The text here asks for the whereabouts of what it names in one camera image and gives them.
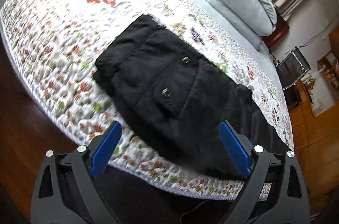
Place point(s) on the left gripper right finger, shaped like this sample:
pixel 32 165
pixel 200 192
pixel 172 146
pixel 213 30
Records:
pixel 274 190

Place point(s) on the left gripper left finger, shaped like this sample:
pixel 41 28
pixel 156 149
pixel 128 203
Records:
pixel 64 189

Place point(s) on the black pants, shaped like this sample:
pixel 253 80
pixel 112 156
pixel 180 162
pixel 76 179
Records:
pixel 174 99

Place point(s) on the floral quilted bedspread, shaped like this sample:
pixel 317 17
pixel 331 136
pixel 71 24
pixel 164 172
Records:
pixel 53 45

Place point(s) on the black metal frame chair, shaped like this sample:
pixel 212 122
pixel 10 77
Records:
pixel 290 70

